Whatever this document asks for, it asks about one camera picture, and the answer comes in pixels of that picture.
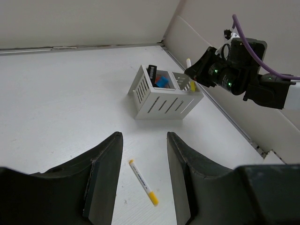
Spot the yellow cap white pen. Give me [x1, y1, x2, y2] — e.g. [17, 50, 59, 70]
[186, 58, 196, 92]
[129, 159, 159, 206]

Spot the yellow cap black highlighter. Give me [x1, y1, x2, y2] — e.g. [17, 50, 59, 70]
[147, 65, 157, 87]

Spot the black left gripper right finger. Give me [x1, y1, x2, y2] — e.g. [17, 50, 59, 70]
[167, 132, 300, 225]

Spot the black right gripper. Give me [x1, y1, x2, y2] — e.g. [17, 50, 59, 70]
[184, 38, 264, 96]

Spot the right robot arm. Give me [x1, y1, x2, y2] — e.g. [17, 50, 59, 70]
[184, 38, 296, 109]

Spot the blue cap black highlighter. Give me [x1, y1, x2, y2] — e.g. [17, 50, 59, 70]
[155, 76, 168, 88]

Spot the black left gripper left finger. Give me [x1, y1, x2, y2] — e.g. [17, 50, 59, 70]
[0, 132, 123, 225]

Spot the white pen holder box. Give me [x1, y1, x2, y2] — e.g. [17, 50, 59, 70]
[128, 65, 203, 120]

